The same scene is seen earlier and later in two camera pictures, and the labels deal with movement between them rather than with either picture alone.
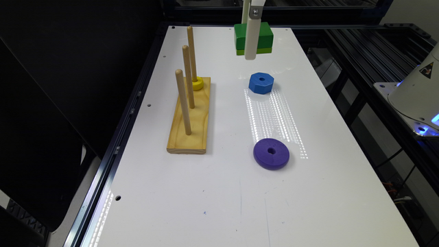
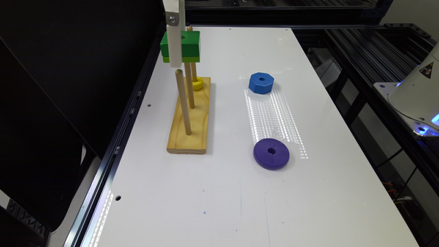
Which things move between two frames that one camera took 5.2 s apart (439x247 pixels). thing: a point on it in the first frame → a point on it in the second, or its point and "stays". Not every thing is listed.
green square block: (265, 41) → (191, 46)
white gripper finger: (253, 29) → (174, 32)
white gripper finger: (245, 12) → (182, 10)
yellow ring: (197, 85) stays
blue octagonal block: (260, 83) stays
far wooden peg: (192, 53) stays
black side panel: (67, 68) stays
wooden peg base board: (179, 141) stays
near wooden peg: (180, 79) stays
